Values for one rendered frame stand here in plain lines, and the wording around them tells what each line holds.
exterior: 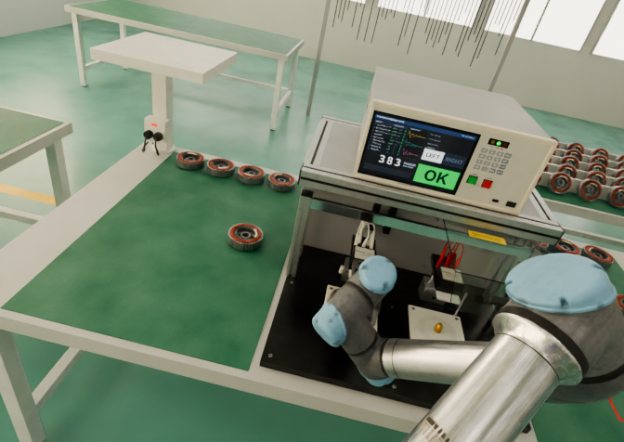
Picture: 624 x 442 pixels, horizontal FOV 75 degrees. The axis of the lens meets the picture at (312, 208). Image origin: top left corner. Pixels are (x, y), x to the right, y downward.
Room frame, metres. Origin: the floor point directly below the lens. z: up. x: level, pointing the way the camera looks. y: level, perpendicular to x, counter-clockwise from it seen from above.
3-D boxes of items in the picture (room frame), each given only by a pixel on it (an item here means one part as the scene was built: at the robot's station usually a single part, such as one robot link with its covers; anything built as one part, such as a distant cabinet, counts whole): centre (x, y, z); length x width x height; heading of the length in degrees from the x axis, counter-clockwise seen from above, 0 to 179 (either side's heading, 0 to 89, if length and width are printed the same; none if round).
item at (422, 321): (0.80, -0.41, 0.78); 0.15 x 0.15 x 0.01; 88
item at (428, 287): (0.95, -0.41, 0.80); 0.07 x 0.05 x 0.06; 88
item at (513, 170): (1.13, -0.31, 1.22); 0.44 x 0.39 x 0.20; 88
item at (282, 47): (4.24, 1.53, 0.37); 2.10 x 0.90 x 0.75; 88
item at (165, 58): (1.42, 0.60, 0.98); 0.37 x 0.35 x 0.46; 88
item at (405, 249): (1.06, -0.30, 0.92); 0.66 x 0.01 x 0.30; 88
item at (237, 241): (1.05, 0.19, 0.77); 0.11 x 0.11 x 0.04
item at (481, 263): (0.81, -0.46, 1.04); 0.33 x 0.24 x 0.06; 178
